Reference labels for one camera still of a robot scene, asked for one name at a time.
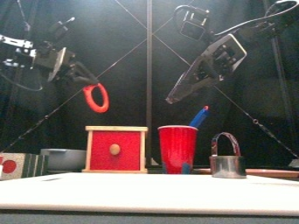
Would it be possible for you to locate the red drawer with wooden knob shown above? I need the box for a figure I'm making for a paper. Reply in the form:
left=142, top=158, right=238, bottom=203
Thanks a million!
left=90, top=130, right=143, bottom=172

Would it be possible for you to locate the white cutting board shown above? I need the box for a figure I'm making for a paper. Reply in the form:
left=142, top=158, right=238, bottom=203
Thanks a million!
left=0, top=172, right=299, bottom=217

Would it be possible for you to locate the thin diagonal frame cord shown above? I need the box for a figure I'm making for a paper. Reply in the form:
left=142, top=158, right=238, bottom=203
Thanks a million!
left=0, top=10, right=186, bottom=153
left=114, top=0, right=299, bottom=160

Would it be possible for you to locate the red dough ring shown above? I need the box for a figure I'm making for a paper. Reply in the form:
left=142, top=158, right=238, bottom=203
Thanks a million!
left=82, top=82, right=111, bottom=114

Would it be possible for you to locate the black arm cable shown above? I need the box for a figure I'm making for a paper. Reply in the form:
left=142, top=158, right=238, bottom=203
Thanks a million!
left=0, top=68, right=44, bottom=93
left=211, top=0, right=299, bottom=38

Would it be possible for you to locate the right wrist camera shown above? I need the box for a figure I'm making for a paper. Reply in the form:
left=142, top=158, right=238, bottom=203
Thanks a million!
left=172, top=4, right=212, bottom=42

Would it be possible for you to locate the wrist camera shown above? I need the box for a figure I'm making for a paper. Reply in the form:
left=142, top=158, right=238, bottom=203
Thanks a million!
left=172, top=4, right=212, bottom=42
left=48, top=17, right=78, bottom=40

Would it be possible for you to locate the blue plastic tool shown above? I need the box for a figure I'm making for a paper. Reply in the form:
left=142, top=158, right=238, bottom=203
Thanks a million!
left=190, top=105, right=211, bottom=129

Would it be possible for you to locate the striped block with red dot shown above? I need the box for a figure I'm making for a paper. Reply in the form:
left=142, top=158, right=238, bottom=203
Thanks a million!
left=0, top=151, right=51, bottom=181

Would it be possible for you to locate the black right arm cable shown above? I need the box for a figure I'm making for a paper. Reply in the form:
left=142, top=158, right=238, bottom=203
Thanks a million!
left=211, top=0, right=299, bottom=38

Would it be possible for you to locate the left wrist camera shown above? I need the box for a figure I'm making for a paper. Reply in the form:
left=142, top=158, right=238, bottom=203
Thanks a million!
left=48, top=17, right=78, bottom=40

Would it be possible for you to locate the wooden drawer cabinet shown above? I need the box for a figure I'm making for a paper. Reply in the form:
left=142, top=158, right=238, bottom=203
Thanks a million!
left=82, top=125, right=150, bottom=174

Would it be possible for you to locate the black vertical frame pole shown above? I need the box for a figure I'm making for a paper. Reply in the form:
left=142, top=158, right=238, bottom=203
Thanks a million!
left=144, top=0, right=155, bottom=168

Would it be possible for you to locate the small metal cord turnbuckle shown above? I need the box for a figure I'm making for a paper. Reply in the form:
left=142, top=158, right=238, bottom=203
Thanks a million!
left=250, top=116, right=274, bottom=137

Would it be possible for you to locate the red plastic cup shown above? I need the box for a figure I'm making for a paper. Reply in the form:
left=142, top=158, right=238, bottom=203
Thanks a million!
left=156, top=125, right=200, bottom=175

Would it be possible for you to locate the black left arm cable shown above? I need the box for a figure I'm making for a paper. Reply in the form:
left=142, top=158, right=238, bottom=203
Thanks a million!
left=0, top=68, right=44, bottom=93

